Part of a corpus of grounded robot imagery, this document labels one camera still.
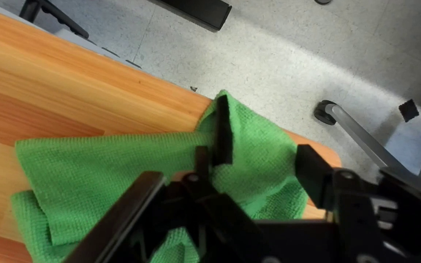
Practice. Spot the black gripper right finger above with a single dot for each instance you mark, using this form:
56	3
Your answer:
315	174

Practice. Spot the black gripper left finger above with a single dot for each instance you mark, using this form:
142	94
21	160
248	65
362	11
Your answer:
221	151

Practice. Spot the green microfiber cloth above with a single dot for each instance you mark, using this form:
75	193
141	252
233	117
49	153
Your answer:
74	182

